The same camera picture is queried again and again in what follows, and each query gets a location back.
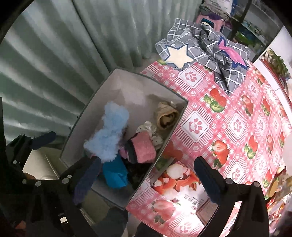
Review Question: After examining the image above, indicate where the light blue fluffy sock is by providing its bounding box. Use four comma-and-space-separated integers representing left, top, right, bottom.
83, 101, 130, 163

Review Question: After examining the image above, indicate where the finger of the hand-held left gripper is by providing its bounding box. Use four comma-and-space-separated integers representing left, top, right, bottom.
7, 131, 57, 174

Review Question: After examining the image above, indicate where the pink strawberry tablecloth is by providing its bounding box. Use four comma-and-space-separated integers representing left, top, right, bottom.
125, 58, 292, 237

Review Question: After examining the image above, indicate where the grey checked star blanket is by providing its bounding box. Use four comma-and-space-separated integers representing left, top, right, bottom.
155, 18, 251, 96

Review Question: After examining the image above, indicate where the pile of folded clothes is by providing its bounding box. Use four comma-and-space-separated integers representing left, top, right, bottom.
202, 0, 233, 19

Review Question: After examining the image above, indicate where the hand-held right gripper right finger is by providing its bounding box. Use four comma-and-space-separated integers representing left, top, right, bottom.
193, 156, 271, 237

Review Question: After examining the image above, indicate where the storage shelf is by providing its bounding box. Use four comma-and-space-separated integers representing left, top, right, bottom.
228, 0, 281, 50

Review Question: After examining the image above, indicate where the blue fabric bundle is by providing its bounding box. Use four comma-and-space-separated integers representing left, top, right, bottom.
101, 155, 129, 189

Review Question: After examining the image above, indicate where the pile of small goods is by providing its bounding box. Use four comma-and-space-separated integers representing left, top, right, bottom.
262, 164, 292, 217

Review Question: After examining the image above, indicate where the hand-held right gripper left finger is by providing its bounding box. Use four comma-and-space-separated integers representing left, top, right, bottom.
25, 156, 103, 237

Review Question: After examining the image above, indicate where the pink plastic stool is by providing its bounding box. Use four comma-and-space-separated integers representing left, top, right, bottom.
194, 14, 226, 34

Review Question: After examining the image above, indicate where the fox print bag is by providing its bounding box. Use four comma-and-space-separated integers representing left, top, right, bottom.
152, 161, 210, 215

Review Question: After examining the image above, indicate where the green potted plant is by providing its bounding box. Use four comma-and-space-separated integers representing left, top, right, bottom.
266, 48, 290, 78

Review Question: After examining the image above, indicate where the white polka dot sock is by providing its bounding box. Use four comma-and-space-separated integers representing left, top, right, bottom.
136, 120, 165, 147

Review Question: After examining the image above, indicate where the beige sock roll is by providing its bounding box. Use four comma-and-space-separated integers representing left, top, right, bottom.
156, 101, 180, 131

